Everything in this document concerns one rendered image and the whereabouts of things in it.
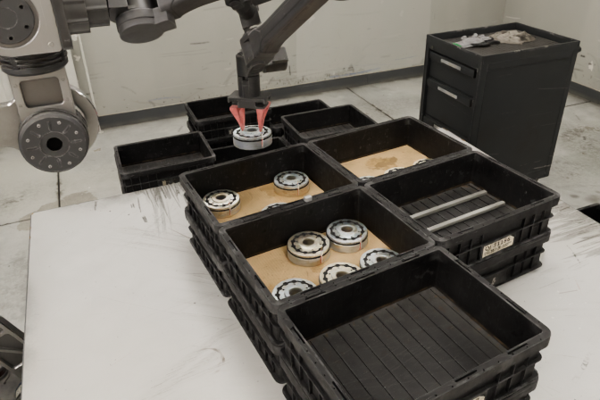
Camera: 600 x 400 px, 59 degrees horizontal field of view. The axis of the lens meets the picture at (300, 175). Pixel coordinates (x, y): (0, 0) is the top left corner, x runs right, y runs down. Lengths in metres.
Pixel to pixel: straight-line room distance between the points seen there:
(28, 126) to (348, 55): 3.74
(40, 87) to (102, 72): 2.94
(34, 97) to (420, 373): 0.97
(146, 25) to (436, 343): 0.80
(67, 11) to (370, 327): 0.80
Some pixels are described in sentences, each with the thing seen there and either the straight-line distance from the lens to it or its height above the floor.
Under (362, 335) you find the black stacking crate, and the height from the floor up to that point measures 0.83.
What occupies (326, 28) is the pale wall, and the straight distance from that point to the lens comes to 4.58.
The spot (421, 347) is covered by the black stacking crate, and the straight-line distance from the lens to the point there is 1.11.
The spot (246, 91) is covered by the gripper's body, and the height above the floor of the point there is 1.16.
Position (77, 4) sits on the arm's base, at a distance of 0.96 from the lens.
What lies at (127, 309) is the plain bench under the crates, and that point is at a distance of 1.43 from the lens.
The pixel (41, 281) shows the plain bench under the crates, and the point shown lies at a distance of 1.61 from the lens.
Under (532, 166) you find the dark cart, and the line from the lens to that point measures 3.20.
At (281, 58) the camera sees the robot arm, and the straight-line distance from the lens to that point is 1.36.
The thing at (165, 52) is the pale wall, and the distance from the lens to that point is 4.22.
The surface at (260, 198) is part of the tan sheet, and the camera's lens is 1.53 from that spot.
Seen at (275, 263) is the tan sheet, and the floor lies 0.83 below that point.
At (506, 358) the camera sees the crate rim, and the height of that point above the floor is 0.93.
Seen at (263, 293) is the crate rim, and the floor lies 0.93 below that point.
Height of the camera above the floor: 1.63
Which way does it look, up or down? 29 degrees down
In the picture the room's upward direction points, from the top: 1 degrees counter-clockwise
